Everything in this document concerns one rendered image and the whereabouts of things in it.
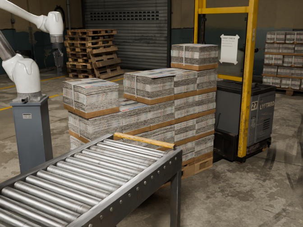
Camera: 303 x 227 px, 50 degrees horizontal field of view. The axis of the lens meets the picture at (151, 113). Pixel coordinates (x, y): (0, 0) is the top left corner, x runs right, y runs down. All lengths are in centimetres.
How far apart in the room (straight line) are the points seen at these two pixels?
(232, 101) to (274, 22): 539
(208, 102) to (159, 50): 689
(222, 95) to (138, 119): 141
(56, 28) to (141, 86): 87
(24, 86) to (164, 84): 116
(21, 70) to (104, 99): 61
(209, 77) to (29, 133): 176
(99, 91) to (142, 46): 802
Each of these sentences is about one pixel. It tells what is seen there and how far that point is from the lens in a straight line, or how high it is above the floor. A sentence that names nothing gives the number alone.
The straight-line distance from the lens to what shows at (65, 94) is 265.
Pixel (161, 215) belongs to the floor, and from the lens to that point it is 274.
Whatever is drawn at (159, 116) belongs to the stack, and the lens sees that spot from 282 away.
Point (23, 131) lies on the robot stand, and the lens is 236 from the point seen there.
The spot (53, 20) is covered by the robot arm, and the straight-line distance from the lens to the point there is 237.
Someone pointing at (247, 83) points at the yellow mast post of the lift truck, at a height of 91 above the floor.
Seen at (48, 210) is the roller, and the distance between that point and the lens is 140.
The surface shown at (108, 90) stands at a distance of 243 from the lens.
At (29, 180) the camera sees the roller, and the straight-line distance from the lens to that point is 166.
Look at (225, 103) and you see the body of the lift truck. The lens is 380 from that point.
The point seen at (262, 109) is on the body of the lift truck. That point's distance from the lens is 382.
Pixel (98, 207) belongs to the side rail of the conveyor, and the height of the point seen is 80.
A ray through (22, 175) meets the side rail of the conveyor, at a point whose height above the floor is 80.
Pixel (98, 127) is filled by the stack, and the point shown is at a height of 74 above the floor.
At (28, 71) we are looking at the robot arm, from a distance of 228.
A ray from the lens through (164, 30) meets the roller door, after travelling 994.
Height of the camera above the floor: 151
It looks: 16 degrees down
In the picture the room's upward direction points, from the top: straight up
